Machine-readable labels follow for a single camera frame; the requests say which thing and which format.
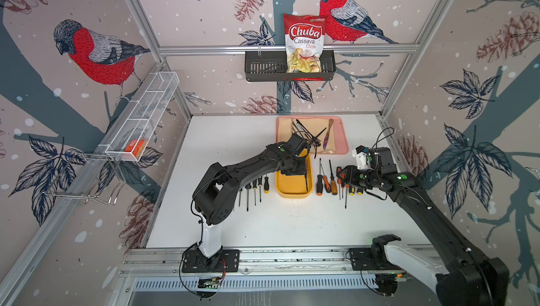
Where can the black orange stubby screwdriver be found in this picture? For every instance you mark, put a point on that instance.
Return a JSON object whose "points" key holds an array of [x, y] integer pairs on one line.
{"points": [[319, 182]]}

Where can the metal wall hook rack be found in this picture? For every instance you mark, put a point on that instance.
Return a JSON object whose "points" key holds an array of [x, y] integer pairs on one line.
{"points": [[88, 177]]}

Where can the wooden handled knife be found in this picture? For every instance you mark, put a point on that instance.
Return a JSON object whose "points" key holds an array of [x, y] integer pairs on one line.
{"points": [[327, 136]]}

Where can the yellow plastic storage box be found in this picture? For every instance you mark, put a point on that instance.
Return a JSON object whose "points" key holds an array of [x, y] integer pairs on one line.
{"points": [[293, 187]]}

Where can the orange black small screwdriver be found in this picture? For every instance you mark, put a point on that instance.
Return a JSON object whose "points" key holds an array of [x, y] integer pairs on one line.
{"points": [[326, 183]]}

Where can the black ribbed handle screwdriver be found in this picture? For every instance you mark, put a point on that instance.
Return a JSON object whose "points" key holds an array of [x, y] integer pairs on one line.
{"points": [[240, 197]]}

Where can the slim black yellow-capped screwdriver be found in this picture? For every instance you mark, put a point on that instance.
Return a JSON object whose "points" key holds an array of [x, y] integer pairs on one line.
{"points": [[266, 185]]}

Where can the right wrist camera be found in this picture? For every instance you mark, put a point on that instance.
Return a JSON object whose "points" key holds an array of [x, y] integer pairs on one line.
{"points": [[361, 156]]}

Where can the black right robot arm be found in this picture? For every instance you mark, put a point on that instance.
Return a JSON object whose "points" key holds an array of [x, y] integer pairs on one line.
{"points": [[465, 275]]}

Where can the pink plastic tray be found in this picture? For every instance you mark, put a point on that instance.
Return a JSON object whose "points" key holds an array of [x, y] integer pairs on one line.
{"points": [[341, 133]]}

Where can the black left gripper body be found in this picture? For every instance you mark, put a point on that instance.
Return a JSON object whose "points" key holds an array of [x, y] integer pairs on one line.
{"points": [[297, 167]]}

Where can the large yellow black screwdriver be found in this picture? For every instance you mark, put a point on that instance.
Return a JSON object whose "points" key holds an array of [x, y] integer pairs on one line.
{"points": [[259, 185]]}

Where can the orange item in wire shelf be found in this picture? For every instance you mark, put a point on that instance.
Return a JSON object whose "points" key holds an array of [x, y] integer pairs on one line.
{"points": [[136, 147]]}

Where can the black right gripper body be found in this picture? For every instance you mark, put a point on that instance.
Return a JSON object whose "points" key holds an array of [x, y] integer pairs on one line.
{"points": [[358, 177]]}

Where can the thin black shaft screwdriver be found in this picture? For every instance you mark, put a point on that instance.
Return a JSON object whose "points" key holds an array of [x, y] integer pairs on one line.
{"points": [[339, 182]]}

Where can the green black handle screwdriver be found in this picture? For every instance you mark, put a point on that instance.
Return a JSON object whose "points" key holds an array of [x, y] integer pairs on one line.
{"points": [[248, 188]]}

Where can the black cutlery bundle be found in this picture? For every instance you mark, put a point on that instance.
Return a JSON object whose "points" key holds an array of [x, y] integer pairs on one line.
{"points": [[312, 139]]}

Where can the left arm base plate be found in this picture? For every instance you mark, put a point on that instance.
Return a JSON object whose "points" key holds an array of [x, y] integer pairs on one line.
{"points": [[223, 261]]}

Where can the red Chuba cassava chips bag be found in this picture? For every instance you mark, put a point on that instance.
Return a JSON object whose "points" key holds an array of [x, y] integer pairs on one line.
{"points": [[304, 41]]}

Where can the amber handle black screwdriver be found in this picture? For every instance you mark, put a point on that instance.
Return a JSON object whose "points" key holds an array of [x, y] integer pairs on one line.
{"points": [[333, 185]]}

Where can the white wire mesh shelf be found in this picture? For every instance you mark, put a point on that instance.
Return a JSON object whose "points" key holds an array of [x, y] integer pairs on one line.
{"points": [[143, 119]]}

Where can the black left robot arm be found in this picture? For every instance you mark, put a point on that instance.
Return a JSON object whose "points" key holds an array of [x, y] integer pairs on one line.
{"points": [[215, 197]]}

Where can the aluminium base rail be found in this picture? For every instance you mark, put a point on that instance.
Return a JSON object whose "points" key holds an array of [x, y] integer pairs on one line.
{"points": [[261, 270]]}

